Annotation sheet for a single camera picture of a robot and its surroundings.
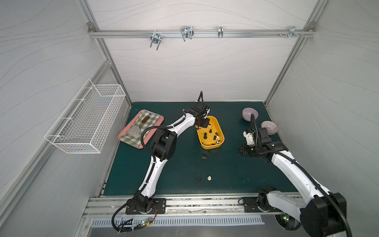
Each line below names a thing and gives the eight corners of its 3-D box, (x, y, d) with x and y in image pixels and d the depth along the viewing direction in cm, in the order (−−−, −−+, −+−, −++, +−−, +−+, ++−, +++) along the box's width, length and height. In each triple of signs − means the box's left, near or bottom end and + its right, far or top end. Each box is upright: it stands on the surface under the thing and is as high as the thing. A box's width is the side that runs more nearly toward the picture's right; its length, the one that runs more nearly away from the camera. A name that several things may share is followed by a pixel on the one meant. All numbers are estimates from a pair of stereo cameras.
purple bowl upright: (247, 123, 108) (249, 119, 104) (239, 114, 114) (241, 109, 110) (258, 119, 111) (261, 114, 107) (250, 110, 117) (252, 105, 113)
